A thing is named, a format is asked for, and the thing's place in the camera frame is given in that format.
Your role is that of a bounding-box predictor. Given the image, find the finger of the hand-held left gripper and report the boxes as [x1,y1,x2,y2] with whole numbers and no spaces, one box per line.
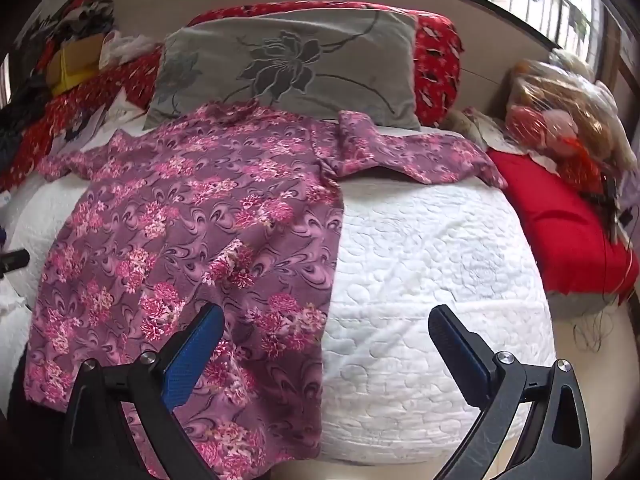
[0,249,31,274]

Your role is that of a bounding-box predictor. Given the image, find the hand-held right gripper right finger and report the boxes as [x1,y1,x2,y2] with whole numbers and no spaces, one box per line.
[428,304,594,480]

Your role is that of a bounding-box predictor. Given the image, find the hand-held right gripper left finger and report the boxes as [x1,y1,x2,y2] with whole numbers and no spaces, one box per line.
[59,303,226,480]

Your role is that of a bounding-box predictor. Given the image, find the purple floral shirt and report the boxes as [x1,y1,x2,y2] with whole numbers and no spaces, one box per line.
[24,100,508,480]

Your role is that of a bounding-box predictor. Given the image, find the pile of dark printed clothes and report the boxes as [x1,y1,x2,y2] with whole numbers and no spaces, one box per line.
[10,0,117,86]

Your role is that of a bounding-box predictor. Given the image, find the white quilted bed cover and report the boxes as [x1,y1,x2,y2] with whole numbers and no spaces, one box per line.
[0,125,557,467]

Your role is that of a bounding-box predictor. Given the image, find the plain red cloth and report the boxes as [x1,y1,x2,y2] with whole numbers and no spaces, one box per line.
[487,147,640,307]

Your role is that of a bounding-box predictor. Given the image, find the person's dark pants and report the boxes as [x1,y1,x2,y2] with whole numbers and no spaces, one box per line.
[0,347,68,480]

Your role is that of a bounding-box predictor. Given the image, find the yellow cardboard box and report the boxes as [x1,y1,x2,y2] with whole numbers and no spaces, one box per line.
[47,34,110,97]

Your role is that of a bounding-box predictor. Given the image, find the beige lace cloth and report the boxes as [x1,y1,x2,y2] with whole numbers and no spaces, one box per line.
[444,107,507,152]

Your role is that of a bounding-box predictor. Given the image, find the white plastic bag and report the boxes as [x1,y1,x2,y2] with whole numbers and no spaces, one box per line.
[99,29,162,70]

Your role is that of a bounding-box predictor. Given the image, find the plastic bag of plush toys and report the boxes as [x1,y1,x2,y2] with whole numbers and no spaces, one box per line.
[504,50,638,197]

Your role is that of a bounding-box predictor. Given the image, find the grey flower print pillow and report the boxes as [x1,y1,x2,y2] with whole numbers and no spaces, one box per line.
[144,9,422,132]

